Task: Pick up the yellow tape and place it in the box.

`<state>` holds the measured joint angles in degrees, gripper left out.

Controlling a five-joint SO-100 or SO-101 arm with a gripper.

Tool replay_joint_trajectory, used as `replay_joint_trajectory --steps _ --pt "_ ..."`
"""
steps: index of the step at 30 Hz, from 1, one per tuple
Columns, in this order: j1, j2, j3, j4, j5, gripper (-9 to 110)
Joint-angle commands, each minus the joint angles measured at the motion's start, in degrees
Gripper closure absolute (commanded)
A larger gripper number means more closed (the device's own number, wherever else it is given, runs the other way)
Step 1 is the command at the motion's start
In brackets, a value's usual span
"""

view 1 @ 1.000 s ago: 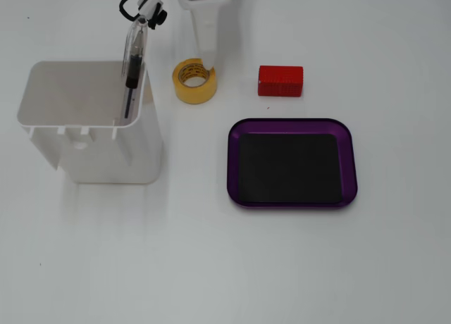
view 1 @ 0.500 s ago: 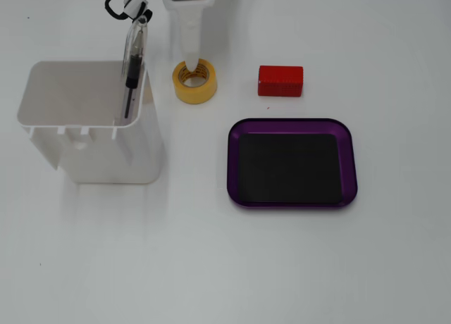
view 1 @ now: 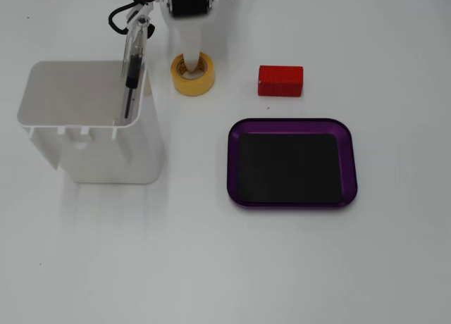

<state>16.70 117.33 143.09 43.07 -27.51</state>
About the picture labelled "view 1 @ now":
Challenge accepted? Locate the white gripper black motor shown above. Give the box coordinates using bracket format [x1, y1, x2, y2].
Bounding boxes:
[159, 0, 220, 74]

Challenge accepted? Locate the yellow tape roll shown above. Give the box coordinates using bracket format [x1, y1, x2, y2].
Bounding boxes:
[171, 51, 216, 96]

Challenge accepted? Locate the white plastic box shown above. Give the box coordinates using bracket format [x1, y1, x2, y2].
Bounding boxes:
[16, 60, 163, 185]

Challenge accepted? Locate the clear black pen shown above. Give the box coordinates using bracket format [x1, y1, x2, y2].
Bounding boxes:
[121, 15, 149, 120]

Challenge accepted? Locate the red rectangular block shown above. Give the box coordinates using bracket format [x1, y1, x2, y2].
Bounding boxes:
[257, 65, 304, 98]

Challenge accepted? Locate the purple tray with black mat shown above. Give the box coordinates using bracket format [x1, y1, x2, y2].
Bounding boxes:
[227, 118, 359, 210]

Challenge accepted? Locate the black cable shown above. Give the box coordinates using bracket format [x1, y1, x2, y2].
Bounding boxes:
[107, 0, 156, 37]

